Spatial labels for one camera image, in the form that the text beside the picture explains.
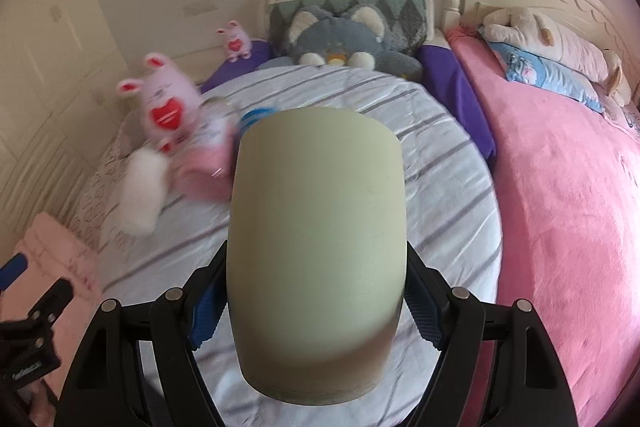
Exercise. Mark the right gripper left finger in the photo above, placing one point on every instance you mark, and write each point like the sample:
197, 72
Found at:
136, 364

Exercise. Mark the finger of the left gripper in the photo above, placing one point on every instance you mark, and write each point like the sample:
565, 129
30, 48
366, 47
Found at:
12, 270
27, 348

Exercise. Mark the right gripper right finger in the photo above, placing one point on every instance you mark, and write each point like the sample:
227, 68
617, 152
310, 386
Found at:
503, 354

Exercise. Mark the pale green cup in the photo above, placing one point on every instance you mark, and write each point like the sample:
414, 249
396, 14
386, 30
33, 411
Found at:
316, 256

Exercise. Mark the white paper cup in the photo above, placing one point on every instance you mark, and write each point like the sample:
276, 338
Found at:
143, 193

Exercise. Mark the pink transparent cup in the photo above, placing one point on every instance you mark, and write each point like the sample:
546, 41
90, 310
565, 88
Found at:
204, 169

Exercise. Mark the light pink folded blanket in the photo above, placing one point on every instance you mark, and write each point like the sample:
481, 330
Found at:
52, 252

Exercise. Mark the heart pattern sheet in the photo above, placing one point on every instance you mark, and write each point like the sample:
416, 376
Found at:
99, 198

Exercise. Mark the striped white quilt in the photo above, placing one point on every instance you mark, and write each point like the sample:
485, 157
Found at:
452, 220

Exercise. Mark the cream wardrobe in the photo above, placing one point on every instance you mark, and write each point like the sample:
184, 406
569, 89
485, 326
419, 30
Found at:
59, 67

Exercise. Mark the pink fleece blanket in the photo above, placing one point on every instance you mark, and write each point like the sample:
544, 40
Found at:
567, 184

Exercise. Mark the large pink bunny plush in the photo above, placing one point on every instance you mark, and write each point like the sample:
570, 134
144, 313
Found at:
169, 102

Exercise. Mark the black blue can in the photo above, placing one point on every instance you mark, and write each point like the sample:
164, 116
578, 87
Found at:
252, 117

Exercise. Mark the pink embroidered pillow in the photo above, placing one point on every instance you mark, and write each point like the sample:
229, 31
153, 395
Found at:
624, 118

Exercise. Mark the blue cartoon pillow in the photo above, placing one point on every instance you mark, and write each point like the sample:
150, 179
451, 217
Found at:
535, 71

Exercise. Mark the purple bed sheet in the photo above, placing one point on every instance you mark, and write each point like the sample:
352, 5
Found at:
442, 77

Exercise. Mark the small pink bunny plush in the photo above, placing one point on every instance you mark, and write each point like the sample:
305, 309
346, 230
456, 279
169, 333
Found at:
235, 41

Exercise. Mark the white dog plush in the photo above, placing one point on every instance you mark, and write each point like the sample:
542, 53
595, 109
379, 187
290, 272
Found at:
533, 31

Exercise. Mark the grey cat plush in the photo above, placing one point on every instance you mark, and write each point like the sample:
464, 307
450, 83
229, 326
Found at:
358, 38

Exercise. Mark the diamond pattern quilted cushion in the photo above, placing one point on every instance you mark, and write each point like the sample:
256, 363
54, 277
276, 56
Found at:
411, 22

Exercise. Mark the cream wooden headboard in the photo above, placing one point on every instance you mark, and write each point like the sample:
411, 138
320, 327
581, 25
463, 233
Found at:
590, 19

